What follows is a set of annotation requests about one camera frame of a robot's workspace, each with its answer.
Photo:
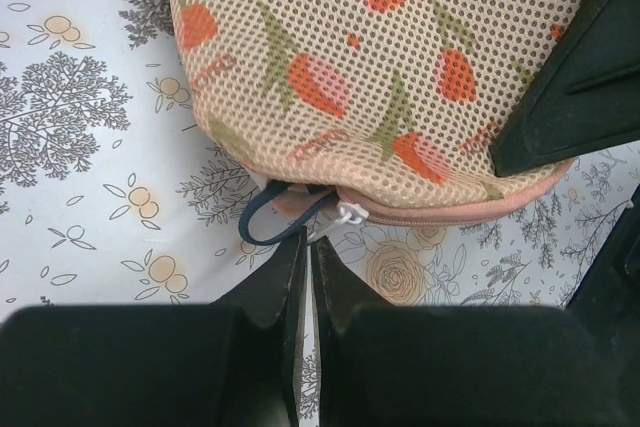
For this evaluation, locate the navy blue lace bra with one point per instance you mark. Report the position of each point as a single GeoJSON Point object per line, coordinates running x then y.
{"type": "Point", "coordinates": [282, 209]}

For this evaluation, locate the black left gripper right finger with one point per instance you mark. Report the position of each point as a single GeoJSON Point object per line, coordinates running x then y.
{"type": "Point", "coordinates": [385, 365]}

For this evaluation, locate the peach floral mesh laundry bag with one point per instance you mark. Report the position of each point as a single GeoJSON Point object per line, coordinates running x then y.
{"type": "Point", "coordinates": [392, 104]}

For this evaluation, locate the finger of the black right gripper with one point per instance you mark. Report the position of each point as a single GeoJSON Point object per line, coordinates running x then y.
{"type": "Point", "coordinates": [586, 96]}
{"type": "Point", "coordinates": [610, 257]}

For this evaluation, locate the floral patterned table mat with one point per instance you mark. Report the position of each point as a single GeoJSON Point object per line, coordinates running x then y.
{"type": "Point", "coordinates": [112, 194]}

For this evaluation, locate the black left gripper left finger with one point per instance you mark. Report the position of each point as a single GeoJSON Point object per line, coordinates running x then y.
{"type": "Point", "coordinates": [227, 363]}

